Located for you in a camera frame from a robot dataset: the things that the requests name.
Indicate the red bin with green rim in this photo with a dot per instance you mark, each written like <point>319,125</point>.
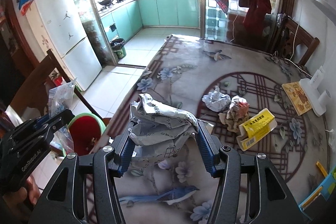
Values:
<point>81,134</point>

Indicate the blue red box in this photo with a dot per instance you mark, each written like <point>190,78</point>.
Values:
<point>25,5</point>

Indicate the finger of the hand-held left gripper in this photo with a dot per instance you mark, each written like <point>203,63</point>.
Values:
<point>42,119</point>
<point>61,117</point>

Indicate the brown wooden chair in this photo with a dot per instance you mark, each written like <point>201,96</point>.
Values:
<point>294,37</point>

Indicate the small green scrap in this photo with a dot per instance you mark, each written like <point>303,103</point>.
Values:
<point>226,83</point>

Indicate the crumpled white paper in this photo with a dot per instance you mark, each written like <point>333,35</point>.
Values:
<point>216,100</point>

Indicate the white refrigerator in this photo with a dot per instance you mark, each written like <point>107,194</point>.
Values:
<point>65,37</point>

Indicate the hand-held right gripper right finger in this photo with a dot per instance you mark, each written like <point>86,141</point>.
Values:
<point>207,153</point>

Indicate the yellow cardboard box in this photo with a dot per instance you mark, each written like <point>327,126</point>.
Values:
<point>256,129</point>

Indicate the floral printed tablecloth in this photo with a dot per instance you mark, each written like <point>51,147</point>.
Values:
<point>183,74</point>

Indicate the silver lamp head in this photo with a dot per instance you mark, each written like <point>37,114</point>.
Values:
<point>324,2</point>

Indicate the dark red apron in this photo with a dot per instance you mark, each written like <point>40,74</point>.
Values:
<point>258,11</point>

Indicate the teal base cabinets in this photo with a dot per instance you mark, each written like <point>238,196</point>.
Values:
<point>168,10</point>

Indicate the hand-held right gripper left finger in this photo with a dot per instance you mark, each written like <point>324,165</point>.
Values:
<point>126,153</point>

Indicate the green kitchen waste bin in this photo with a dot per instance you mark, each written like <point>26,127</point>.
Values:
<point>118,49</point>

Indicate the clear plastic wrapper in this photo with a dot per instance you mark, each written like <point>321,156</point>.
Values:
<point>61,95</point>

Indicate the grey newspaper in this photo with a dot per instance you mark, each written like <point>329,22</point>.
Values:
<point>162,121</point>

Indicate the yellow strip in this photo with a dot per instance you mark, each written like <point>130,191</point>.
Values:
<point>321,169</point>

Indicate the crumpled beige paper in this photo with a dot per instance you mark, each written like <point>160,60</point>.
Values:
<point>227,121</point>

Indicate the dark wooden doorway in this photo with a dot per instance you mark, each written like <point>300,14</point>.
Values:
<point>10,29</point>

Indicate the yellow printed booklet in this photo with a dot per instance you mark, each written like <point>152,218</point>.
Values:
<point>298,98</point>

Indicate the person's left hand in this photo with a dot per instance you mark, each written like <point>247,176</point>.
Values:
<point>22,196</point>

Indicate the dark carved wooden chair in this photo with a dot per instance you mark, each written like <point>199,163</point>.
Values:
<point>34,82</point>

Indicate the crumpled colourful paper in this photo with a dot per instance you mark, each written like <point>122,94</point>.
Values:
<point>238,108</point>

